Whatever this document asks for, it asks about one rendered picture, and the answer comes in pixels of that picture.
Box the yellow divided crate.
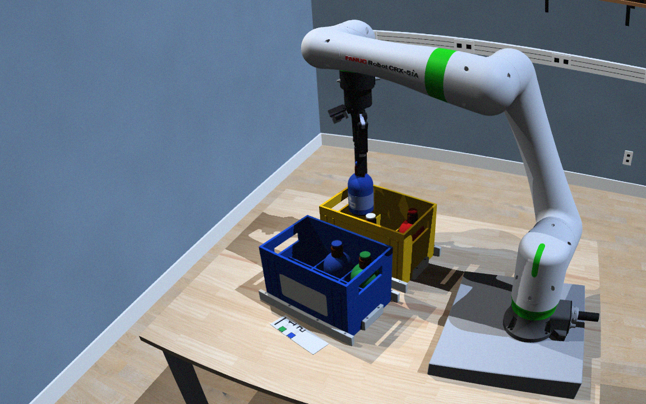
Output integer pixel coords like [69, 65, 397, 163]
[319, 185, 434, 283]

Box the white paper pick list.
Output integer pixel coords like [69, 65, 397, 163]
[270, 315, 328, 354]

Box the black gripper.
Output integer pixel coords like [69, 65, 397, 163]
[344, 89, 372, 175]

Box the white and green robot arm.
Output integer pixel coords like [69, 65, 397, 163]
[301, 20, 599, 343]

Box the green bottle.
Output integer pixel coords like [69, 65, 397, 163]
[350, 251, 380, 289]

